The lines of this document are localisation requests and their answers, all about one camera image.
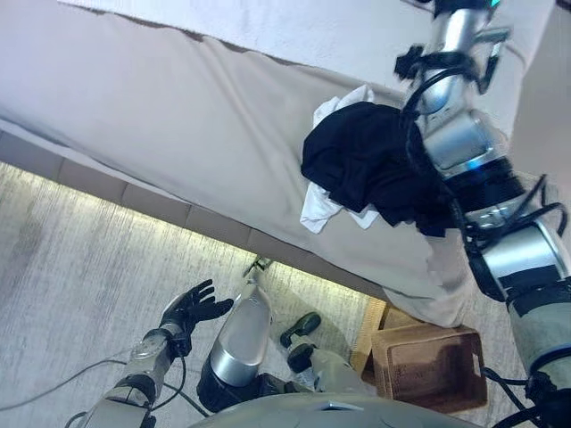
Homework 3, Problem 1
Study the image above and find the grey robot torso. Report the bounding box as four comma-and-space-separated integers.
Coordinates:
189, 391, 485, 428

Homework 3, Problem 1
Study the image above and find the white garment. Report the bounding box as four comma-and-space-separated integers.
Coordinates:
299, 84, 380, 235

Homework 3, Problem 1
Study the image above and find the grey robot leg black foot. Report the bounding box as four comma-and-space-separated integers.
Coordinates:
279, 311, 380, 396

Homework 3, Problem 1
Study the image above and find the brown woven basket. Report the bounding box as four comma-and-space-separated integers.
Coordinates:
360, 324, 489, 416

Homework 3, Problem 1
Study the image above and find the silver robot leg with knee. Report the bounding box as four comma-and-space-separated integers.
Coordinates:
196, 254, 274, 414

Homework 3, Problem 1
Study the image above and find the bed with beige sheet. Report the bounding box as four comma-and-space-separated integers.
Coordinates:
0, 0, 571, 329

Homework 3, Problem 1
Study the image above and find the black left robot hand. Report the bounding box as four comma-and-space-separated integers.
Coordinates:
161, 279, 235, 338

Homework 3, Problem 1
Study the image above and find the grey cable on floor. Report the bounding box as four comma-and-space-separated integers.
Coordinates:
0, 347, 211, 418

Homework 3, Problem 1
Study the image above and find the black garment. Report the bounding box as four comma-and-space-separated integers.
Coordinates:
300, 101, 460, 238

